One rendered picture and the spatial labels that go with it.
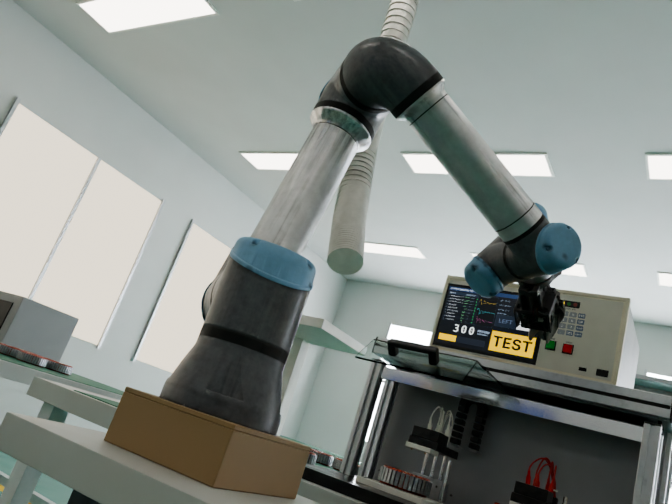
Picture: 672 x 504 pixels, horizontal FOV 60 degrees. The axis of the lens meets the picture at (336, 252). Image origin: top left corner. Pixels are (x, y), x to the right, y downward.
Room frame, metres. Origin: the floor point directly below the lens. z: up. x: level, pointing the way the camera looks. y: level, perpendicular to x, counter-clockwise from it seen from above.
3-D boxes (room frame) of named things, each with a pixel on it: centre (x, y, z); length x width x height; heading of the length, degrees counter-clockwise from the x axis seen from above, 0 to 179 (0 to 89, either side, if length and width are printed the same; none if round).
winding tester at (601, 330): (1.49, -0.59, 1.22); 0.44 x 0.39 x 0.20; 55
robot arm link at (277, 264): (0.77, 0.08, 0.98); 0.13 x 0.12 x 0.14; 15
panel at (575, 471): (1.44, -0.54, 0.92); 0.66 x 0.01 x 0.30; 55
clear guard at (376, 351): (1.31, -0.30, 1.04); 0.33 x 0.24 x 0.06; 145
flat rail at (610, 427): (1.32, -0.45, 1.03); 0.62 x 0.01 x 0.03; 55
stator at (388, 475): (1.30, -0.29, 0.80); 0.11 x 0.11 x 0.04
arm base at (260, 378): (0.76, 0.07, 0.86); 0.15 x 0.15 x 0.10
